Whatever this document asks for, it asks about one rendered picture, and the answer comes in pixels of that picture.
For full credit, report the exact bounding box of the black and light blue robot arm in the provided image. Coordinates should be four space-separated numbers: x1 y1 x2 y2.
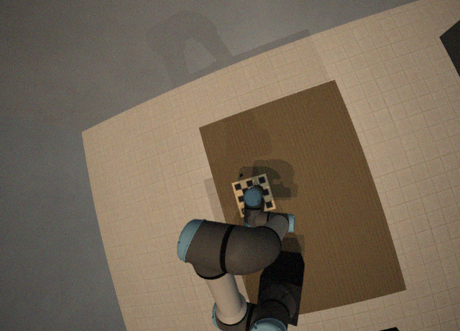
177 187 296 331

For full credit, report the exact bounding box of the tan and black chessboard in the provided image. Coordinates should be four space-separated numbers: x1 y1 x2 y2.
231 173 276 217

